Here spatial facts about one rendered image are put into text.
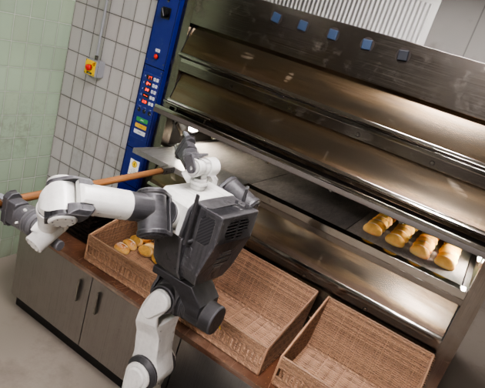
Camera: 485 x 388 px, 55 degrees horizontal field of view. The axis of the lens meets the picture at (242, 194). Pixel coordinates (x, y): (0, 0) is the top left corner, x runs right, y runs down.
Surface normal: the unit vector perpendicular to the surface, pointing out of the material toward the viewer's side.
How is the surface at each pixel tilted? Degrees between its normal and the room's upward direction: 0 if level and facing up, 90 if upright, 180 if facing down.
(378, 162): 70
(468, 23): 90
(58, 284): 90
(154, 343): 90
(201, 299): 45
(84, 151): 90
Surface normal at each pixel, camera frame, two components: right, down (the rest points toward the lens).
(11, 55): 0.82, 0.40
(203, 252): -0.59, 0.10
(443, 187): -0.37, -0.17
